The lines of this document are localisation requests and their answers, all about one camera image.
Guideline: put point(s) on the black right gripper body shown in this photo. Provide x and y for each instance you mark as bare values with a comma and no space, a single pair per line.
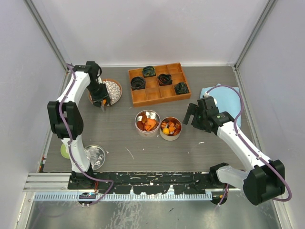
198,120

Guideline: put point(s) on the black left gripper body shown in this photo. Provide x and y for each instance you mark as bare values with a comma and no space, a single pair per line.
98,92

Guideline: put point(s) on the red sausage piece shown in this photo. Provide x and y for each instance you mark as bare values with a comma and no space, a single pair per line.
177,129

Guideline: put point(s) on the striped bacon cube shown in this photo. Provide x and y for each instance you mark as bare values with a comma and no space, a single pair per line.
163,125

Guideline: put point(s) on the orange shrimp piece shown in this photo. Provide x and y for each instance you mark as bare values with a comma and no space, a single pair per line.
150,125

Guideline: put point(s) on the tall pink lunch tin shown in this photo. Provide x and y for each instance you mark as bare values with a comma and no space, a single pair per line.
152,115

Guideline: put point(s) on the brown fried cutlet piece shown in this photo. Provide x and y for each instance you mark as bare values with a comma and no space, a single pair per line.
144,119

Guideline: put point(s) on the brown meat piece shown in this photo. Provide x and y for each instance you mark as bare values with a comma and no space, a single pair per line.
140,125

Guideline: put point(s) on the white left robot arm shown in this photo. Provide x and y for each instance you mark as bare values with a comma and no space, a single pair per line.
65,118

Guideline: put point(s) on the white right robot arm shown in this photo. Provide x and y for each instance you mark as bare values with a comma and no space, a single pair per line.
263,179

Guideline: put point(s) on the short pink lunch tin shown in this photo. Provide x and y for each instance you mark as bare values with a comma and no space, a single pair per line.
170,137

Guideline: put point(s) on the brown patterned food plate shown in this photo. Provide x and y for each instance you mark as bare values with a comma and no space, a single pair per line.
114,90

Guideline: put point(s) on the dark seaweed roll right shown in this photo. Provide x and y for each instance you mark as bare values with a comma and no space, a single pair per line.
181,88

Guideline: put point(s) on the folded light blue cloth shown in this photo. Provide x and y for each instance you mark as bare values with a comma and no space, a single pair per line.
227,100

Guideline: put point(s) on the dark seaweed roll centre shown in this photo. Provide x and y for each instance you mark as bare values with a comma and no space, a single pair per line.
164,79

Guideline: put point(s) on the wooden compartment tray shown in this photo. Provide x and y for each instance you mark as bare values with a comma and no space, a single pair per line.
155,93

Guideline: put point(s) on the dark seaweed roll back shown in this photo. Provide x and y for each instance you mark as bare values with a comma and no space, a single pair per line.
148,71

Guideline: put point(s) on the round metal lid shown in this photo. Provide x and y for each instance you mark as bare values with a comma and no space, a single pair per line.
96,155

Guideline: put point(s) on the green object behind lid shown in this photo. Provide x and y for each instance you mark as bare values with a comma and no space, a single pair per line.
64,151

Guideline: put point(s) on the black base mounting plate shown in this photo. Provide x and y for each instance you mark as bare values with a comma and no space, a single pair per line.
145,182

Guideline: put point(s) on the aluminium frame rail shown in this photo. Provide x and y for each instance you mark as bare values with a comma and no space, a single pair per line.
48,182

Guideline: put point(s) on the white slotted cable duct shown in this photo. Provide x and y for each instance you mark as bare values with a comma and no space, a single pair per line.
73,196

